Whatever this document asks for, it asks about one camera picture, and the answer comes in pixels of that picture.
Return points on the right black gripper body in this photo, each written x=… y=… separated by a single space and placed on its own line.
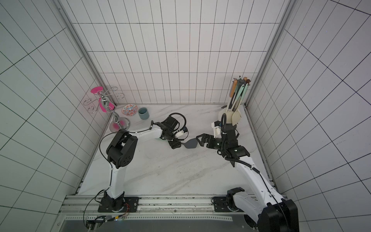
x=208 y=140

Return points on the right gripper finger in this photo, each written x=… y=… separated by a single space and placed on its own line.
x=211 y=144
x=204 y=138

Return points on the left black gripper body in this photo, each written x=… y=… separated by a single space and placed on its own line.
x=171 y=137

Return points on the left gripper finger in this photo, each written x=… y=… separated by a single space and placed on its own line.
x=185 y=136
x=175 y=144

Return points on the grey spatula green handle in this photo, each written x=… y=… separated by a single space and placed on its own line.
x=191 y=144

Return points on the cream spatula green handle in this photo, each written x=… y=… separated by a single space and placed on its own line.
x=236 y=117

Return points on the cream slotted turner green handle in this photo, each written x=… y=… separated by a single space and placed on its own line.
x=230 y=110

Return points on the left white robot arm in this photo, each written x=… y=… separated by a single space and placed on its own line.
x=120 y=154

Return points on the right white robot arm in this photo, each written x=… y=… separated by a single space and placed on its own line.
x=267 y=210

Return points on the dark grey utensil rack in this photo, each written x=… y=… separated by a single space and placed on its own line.
x=237 y=94

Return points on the teal ceramic cup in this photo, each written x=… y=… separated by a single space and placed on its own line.
x=143 y=113

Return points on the patterned small bowl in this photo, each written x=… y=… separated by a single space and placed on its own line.
x=129 y=110

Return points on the chrome cup tree stand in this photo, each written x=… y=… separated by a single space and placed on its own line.
x=118 y=123

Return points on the pink cup on stand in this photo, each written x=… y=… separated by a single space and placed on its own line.
x=103 y=101

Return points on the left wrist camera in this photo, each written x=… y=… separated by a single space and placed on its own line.
x=179 y=133

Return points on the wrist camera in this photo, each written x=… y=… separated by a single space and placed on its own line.
x=216 y=126
x=179 y=133

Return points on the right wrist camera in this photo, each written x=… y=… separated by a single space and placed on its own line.
x=216 y=126

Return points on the cream spoon wooden handle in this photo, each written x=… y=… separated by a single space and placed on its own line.
x=230 y=95

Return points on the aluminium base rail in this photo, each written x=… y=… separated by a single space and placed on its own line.
x=91 y=212

